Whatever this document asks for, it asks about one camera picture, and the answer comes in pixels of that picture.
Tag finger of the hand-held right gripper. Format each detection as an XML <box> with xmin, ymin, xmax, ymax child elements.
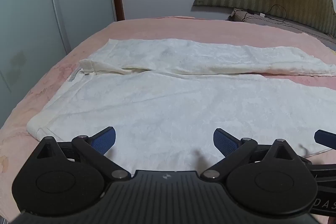
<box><xmin>314</xmin><ymin>129</ymin><xmax>336</xmax><ymax>147</ymax></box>

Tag white pants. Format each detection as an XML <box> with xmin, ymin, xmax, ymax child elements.
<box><xmin>26</xmin><ymin>38</ymin><xmax>336</xmax><ymax>174</ymax></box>

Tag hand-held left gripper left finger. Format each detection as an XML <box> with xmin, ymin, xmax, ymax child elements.
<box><xmin>35</xmin><ymin>126</ymin><xmax>132</xmax><ymax>183</ymax></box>

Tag black charging cable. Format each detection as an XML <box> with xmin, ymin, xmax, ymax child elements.
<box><xmin>244</xmin><ymin>4</ymin><xmax>288</xmax><ymax>24</ymax></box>

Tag beige pillow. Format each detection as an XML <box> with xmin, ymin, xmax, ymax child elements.
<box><xmin>226</xmin><ymin>7</ymin><xmax>336</xmax><ymax>44</ymax></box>

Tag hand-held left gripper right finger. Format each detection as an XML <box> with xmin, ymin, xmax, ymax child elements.
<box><xmin>201</xmin><ymin>128</ymin><xmax>303</xmax><ymax>183</ymax></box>

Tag pink bed blanket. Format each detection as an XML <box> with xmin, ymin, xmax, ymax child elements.
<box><xmin>0</xmin><ymin>15</ymin><xmax>336</xmax><ymax>224</ymax></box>

